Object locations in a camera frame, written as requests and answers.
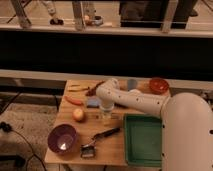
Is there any yellow banana toy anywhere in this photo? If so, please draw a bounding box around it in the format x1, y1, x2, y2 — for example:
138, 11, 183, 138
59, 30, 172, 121
68, 85, 90, 92

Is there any black cable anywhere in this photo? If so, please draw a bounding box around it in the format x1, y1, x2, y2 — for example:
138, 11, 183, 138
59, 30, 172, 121
0, 91, 48, 171

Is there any blue cup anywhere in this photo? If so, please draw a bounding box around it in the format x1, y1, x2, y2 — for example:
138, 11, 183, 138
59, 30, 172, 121
127, 79, 138, 91

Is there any blue sponge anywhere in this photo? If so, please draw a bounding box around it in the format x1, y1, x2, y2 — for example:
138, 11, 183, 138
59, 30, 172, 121
86, 97, 100, 108

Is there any white plastic cup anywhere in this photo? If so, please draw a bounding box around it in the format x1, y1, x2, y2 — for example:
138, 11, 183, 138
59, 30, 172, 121
129, 89, 142, 94

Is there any purple bowl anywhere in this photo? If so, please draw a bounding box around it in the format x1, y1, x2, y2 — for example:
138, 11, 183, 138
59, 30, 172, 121
47, 124, 77, 155

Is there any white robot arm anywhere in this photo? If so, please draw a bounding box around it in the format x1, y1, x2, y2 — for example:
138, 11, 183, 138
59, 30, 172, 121
96, 78, 213, 171

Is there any orange carrot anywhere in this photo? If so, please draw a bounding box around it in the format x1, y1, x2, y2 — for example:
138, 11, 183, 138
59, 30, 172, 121
64, 96, 83, 106

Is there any yellow apple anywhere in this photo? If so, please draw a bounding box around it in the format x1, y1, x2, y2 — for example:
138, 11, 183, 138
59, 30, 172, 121
72, 108, 85, 122

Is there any silver fork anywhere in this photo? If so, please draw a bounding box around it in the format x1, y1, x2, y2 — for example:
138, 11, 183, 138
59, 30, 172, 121
94, 115, 119, 120

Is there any metal dough scraper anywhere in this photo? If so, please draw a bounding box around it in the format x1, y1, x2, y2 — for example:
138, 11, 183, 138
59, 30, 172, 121
81, 141, 95, 158

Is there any green plastic tray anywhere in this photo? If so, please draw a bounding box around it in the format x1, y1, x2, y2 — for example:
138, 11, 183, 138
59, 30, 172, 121
124, 114, 162, 167

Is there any red bowl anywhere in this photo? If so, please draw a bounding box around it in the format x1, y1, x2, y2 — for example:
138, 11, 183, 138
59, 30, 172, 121
149, 77, 169, 94

